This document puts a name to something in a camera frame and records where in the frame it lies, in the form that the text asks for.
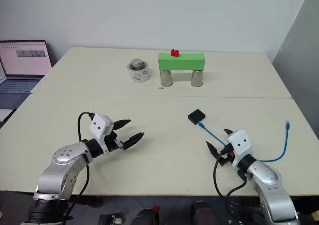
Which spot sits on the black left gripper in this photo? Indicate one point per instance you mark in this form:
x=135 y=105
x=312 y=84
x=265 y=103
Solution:
x=112 y=141

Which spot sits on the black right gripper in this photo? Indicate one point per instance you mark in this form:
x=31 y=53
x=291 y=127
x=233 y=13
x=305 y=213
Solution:
x=226 y=157

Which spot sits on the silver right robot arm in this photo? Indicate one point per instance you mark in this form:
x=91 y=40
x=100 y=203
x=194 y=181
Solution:
x=269 y=182

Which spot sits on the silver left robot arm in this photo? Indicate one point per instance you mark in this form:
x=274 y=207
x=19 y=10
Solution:
x=67 y=157

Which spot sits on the small black box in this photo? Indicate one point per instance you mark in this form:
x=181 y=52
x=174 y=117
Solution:
x=197 y=115

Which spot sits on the white tape roll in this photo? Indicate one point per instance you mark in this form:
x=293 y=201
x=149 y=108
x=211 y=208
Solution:
x=139 y=76

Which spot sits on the steel cup upside down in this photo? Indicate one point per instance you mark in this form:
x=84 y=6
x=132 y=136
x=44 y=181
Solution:
x=166 y=78
x=197 y=79

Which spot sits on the grey metal cylinder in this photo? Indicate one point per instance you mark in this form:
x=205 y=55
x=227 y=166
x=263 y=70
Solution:
x=138 y=64

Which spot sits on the dark rounded shape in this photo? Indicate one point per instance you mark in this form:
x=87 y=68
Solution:
x=202 y=212
x=145 y=217

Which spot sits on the small red object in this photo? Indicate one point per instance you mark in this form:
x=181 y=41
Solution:
x=157 y=209

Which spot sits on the green rectangular block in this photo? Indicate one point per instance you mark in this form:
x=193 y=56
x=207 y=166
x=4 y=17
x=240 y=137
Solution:
x=181 y=61

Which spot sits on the black and white floor device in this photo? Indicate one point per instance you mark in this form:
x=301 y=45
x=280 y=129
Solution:
x=109 y=219

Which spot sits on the red toy brick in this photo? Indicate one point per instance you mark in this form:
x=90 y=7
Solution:
x=175 y=53

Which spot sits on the open laptop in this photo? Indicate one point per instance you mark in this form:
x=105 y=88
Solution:
x=25 y=60

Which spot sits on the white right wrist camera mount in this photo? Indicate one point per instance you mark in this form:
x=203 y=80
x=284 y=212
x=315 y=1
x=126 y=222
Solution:
x=240 y=145

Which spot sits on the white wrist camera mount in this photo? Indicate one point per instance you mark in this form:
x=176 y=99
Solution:
x=240 y=145
x=98 y=125

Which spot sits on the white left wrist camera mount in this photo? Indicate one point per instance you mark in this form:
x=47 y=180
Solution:
x=98 y=125

